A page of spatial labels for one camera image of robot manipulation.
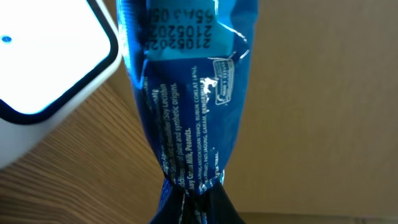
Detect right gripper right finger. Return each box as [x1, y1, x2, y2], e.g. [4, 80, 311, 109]
[198, 182, 245, 224]

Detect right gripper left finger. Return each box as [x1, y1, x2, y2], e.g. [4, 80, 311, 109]
[149, 179, 185, 224]

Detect blue snack bar wrapper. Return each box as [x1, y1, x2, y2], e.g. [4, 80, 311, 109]
[116, 0, 258, 223]

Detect white barcode scanner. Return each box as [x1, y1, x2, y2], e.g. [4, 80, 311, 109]
[1, 0, 121, 167]

